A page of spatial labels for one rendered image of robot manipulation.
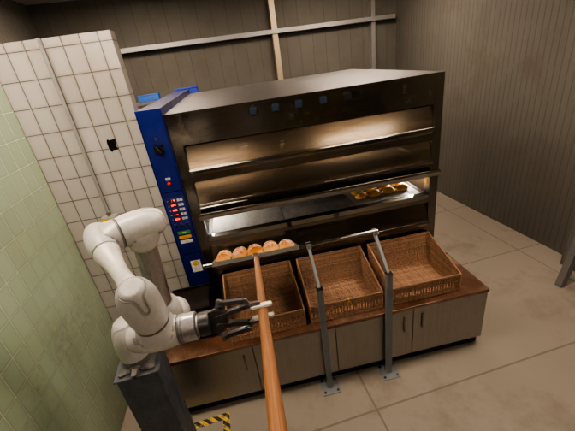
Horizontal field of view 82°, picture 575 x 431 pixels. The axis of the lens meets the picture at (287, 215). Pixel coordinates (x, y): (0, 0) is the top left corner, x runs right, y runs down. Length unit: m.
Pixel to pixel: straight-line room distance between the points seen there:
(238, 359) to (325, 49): 5.04
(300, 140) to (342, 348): 1.56
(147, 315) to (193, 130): 1.56
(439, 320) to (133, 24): 5.38
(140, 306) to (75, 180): 1.72
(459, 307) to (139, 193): 2.49
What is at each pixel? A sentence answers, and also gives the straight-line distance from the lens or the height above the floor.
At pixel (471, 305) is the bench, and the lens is 2.97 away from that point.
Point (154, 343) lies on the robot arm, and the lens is 1.10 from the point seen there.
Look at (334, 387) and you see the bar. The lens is 2.89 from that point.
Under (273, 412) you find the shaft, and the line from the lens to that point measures 0.62.
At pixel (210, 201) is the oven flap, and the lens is 2.44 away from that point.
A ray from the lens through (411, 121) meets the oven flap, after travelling 2.67.
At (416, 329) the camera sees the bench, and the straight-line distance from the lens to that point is 2.85.
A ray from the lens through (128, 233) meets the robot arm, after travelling 1.50.
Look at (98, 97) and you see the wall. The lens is 2.42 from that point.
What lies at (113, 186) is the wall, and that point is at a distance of 2.53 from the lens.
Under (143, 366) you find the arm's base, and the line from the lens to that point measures 1.98.
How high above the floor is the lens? 2.33
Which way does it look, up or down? 25 degrees down
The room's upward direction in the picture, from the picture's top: 8 degrees counter-clockwise
